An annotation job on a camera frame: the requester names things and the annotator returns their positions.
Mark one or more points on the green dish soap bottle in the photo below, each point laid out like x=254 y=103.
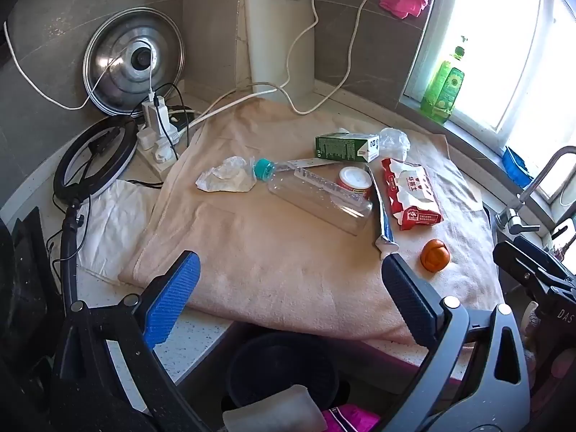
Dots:
x=443 y=90

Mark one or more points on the pink clothing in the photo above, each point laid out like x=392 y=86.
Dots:
x=351 y=420

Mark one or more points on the dark bulky object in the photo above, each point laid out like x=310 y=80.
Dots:
x=22 y=288

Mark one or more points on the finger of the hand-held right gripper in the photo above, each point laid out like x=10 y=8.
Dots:
x=526 y=261

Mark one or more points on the red can with white lid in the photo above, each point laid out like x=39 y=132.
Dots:
x=354 y=180

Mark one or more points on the dark blue trash bin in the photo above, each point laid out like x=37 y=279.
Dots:
x=281 y=369

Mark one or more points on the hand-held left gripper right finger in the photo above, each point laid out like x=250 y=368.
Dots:
x=407 y=299

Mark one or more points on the white fluffy cloth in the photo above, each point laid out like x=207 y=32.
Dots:
x=274 y=409

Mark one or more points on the clear bottle with teal cap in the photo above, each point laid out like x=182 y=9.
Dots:
x=310 y=195

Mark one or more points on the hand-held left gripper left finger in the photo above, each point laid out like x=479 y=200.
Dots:
x=173 y=299

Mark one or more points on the steel pot lid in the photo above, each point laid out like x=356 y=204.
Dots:
x=117 y=63

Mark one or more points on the beige towel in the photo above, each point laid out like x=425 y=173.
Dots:
x=270 y=261

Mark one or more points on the red white tissue pack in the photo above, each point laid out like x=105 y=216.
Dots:
x=414 y=193

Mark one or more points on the white cutting board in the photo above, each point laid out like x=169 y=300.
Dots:
x=279 y=36

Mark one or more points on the clear plastic bag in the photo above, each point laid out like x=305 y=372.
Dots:
x=395 y=143

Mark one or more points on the white power strip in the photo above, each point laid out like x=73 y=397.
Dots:
x=155 y=141

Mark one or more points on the green white milk carton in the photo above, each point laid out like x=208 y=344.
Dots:
x=346 y=147

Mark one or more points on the window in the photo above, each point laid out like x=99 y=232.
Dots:
x=495 y=45

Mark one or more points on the steel faucet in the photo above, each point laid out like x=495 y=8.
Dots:
x=535 y=182

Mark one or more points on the crumpled clear plastic wrap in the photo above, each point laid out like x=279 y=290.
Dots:
x=225 y=177

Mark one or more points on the blue sponge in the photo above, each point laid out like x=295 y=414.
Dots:
x=515 y=166

